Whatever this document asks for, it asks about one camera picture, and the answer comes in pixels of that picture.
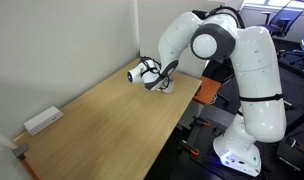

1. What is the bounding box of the black orange clamp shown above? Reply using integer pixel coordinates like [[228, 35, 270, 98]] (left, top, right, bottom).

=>
[[193, 115, 210, 126], [180, 140, 199, 156]]

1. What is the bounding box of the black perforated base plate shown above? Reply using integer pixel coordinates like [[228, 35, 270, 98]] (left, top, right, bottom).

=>
[[188, 116, 304, 180]]

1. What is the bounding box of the black orange clamp near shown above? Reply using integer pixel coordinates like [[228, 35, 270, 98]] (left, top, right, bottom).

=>
[[180, 140, 199, 156]]

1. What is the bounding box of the white power strip box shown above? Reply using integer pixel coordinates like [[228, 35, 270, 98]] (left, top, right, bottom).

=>
[[24, 106, 63, 136]]

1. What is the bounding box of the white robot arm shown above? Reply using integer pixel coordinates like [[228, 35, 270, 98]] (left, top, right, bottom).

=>
[[127, 6, 287, 177]]

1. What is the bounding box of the white ceramic mug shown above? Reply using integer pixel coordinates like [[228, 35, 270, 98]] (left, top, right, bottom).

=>
[[161, 78, 175, 93]]

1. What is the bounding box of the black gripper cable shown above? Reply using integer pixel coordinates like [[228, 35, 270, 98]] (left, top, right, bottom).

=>
[[139, 55, 172, 92]]

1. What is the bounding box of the grey table clamp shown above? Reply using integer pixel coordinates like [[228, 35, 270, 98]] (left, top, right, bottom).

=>
[[12, 144, 29, 160]]

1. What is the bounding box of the orange chair seat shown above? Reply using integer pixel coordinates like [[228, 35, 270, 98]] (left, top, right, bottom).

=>
[[193, 77, 221, 104]]

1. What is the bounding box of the black orange clamp far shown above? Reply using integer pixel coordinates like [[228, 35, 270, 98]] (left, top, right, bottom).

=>
[[193, 115, 210, 126]]

